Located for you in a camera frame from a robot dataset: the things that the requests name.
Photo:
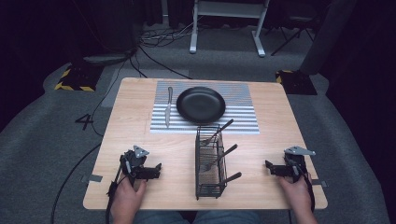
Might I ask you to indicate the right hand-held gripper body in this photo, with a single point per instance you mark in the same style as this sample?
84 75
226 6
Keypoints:
295 163

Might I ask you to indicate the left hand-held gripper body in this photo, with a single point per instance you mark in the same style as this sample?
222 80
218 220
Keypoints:
134 161

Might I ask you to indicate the person's right hand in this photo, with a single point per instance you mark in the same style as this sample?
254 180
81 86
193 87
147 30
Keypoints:
295 194

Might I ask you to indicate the person's left hand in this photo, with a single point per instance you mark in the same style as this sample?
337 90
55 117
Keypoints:
126 196

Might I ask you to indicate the grey tape strip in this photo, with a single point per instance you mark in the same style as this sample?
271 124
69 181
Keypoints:
320 183
93 178

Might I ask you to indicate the person's left leg in jeans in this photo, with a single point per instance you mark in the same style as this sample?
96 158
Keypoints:
162 217

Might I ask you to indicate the person's leg in jeans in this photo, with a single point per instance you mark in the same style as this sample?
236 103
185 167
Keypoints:
227 217
162 217

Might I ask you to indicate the grey striped placemat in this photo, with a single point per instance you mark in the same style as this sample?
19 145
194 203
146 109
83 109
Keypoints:
243 121

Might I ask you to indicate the silver table knife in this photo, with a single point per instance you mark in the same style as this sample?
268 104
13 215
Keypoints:
168 109

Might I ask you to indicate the person's right leg in jeans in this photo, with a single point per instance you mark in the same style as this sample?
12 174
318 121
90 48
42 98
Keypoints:
227 217

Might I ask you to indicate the black round plate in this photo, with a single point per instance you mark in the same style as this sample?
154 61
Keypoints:
200 104

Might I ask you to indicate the grey round stand base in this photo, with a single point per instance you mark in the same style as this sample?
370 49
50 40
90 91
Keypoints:
107 58

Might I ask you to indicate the grey slanted column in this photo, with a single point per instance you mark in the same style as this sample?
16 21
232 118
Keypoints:
327 37

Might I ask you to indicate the black tripod stand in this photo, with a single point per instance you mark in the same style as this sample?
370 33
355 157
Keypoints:
292 31

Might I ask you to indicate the yellow-black striped base plate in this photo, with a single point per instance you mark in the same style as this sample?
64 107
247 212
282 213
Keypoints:
79 79
295 82

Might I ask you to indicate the white desk frame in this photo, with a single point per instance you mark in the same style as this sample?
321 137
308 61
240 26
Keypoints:
229 9

